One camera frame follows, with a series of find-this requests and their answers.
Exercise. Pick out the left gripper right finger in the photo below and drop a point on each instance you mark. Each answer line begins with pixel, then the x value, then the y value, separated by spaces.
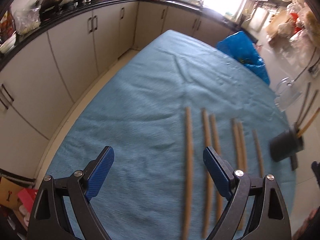
pixel 268 219

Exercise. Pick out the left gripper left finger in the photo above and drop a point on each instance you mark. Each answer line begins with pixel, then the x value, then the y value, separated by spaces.
pixel 49 218

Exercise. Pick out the wooden chopstick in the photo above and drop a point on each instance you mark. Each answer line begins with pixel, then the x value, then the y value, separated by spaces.
pixel 243 147
pixel 208 184
pixel 188 173
pixel 237 144
pixel 259 153
pixel 217 148

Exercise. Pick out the beige lower kitchen cabinets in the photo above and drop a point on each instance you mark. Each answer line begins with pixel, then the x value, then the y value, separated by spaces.
pixel 48 72

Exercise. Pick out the dark utensil holder cup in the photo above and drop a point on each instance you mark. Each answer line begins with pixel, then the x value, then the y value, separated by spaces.
pixel 286 144

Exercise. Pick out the light blue fleece table cloth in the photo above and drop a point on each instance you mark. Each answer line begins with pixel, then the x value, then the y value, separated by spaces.
pixel 140 114

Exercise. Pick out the blue plastic bag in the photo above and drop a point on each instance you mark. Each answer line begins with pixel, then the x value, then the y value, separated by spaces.
pixel 240 47

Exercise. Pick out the hanging plastic bags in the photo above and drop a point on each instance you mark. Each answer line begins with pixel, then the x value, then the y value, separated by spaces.
pixel 295 32

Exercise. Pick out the steel cooking pot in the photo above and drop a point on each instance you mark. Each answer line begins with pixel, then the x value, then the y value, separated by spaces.
pixel 50 5

